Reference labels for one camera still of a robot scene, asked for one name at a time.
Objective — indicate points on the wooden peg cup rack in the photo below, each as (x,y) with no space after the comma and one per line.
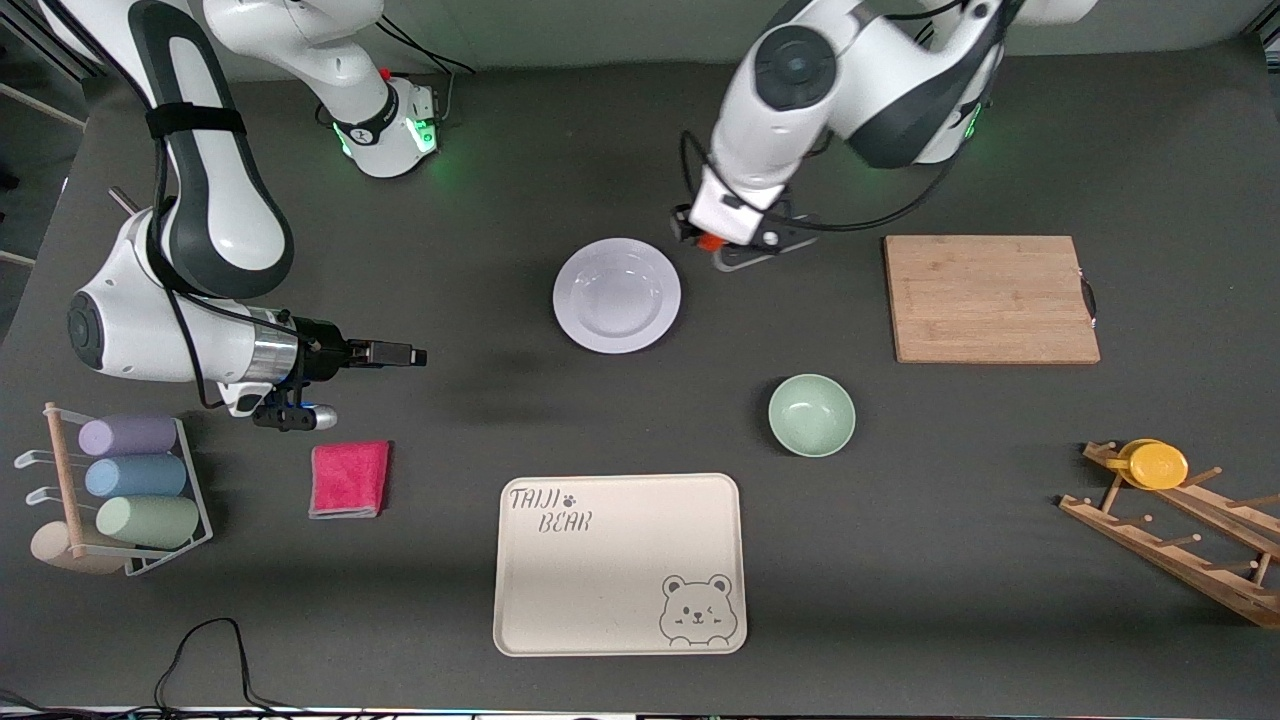
(1170,550)

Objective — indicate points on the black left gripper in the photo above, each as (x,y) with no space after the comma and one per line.
(687,230)

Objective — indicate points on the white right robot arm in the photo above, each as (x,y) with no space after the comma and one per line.
(220,200)

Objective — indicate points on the wooden cutting board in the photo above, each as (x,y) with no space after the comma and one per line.
(990,300)

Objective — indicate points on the cream tray with bear print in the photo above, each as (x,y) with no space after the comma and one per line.
(600,580)

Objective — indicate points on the pink folded cloth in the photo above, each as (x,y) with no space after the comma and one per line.
(349,480)

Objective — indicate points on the pale green bowl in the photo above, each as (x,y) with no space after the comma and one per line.
(811,415)

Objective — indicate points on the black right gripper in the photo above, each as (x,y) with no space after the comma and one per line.
(322,353)

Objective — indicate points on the green cup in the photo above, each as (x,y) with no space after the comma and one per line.
(150,521)

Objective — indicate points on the blue cup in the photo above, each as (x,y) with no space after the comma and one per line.
(140,476)

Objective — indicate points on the beige cup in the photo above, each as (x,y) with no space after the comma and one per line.
(50,548)

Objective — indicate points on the purple cup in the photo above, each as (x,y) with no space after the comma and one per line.
(130,435)

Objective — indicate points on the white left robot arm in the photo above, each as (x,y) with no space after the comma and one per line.
(860,70)

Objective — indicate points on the yellow cup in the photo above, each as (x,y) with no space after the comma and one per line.
(1158,466)

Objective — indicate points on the white round plate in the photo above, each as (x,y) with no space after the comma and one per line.
(617,295)

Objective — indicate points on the orange fruit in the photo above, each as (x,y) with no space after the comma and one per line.
(709,242)

